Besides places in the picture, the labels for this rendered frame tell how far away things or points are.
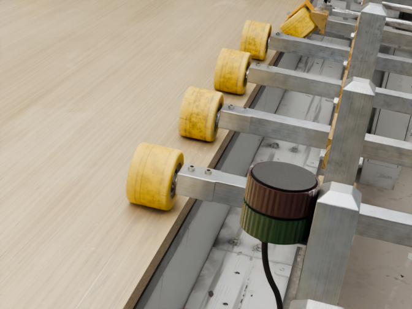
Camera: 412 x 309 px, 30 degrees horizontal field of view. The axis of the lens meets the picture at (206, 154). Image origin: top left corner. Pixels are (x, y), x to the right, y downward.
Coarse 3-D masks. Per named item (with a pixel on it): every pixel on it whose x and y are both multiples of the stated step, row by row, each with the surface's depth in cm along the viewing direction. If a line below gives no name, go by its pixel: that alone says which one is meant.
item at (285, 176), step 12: (252, 168) 64; (264, 168) 64; (276, 168) 64; (288, 168) 65; (300, 168) 65; (264, 180) 62; (276, 180) 62; (288, 180) 62; (300, 180) 63; (312, 180) 63; (300, 192) 61; (276, 216) 62; (264, 252) 66; (300, 252) 66; (264, 264) 67; (300, 264) 64; (276, 288) 67; (276, 300) 67
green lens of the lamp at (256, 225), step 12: (240, 216) 65; (252, 216) 63; (264, 216) 62; (312, 216) 63; (252, 228) 63; (264, 228) 62; (276, 228) 62; (288, 228) 62; (300, 228) 63; (264, 240) 63; (276, 240) 62; (288, 240) 63; (300, 240) 63
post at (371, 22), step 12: (360, 12) 105; (372, 12) 104; (384, 12) 104; (360, 24) 105; (372, 24) 105; (384, 24) 104; (360, 36) 106; (372, 36) 105; (360, 48) 106; (372, 48) 106; (360, 60) 107; (372, 60) 107; (348, 72) 108; (360, 72) 108; (372, 72) 107
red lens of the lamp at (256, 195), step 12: (252, 180) 62; (252, 192) 62; (264, 192) 61; (276, 192) 61; (288, 192) 61; (312, 192) 62; (252, 204) 62; (264, 204) 62; (276, 204) 61; (288, 204) 61; (300, 204) 61; (312, 204) 62; (288, 216) 62; (300, 216) 62
